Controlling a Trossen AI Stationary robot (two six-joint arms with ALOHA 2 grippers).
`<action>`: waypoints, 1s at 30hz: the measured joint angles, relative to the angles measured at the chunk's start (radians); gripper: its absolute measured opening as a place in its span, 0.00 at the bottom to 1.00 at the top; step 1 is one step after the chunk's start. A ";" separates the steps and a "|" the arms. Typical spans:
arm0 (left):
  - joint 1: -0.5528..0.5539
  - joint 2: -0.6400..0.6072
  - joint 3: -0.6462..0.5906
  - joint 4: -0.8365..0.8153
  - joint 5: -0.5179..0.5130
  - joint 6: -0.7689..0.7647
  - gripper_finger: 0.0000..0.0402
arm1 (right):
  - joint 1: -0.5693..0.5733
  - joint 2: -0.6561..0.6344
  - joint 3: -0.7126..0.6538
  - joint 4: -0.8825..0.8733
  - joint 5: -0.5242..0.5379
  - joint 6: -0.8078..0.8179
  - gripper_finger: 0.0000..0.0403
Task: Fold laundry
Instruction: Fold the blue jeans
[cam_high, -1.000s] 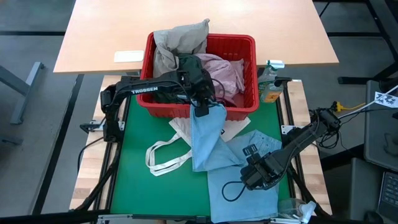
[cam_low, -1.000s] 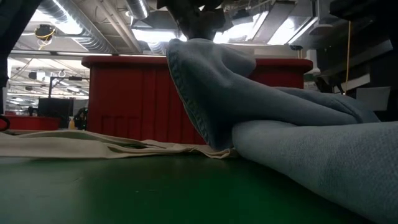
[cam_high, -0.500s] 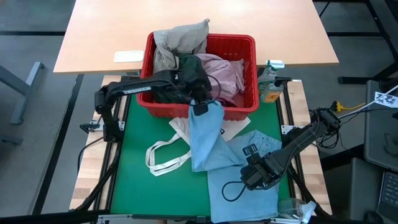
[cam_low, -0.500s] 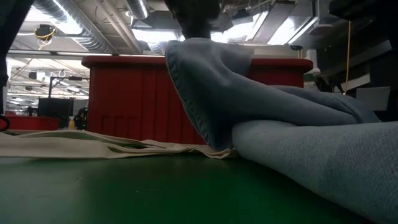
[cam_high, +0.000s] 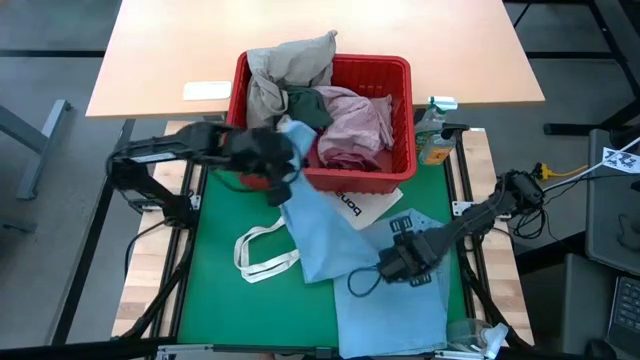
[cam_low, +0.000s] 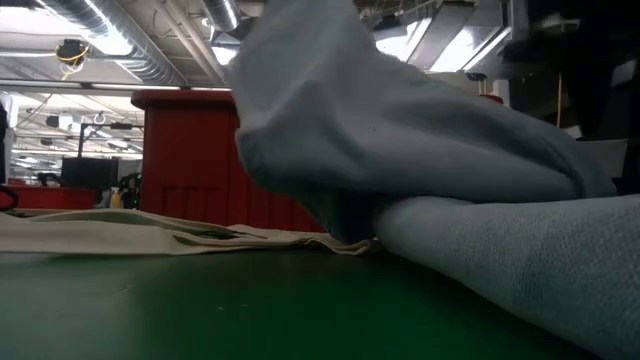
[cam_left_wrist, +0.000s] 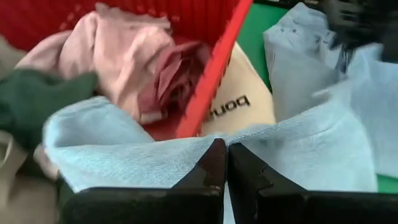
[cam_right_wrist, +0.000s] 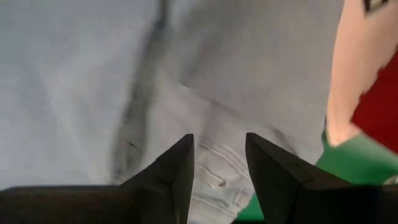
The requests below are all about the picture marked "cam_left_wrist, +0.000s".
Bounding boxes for white printed tote bag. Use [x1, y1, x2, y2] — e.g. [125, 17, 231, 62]
[200, 42, 277, 138]

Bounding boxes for red plastic laundry basket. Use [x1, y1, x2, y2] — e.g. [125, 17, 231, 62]
[0, 0, 254, 141]

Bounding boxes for pale pink garment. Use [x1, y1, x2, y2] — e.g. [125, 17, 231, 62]
[15, 2, 175, 125]

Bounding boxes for maroon garment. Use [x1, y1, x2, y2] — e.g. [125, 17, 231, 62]
[138, 42, 212, 124]

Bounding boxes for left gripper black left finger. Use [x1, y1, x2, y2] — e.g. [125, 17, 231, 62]
[60, 138, 228, 224]

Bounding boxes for dark green garment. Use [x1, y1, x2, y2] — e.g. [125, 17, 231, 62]
[0, 68, 98, 150]

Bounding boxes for light blue denim jeans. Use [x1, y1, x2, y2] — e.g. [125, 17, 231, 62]
[43, 1, 398, 224]

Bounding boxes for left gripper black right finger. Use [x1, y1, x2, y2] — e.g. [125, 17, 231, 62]
[227, 142, 398, 224]

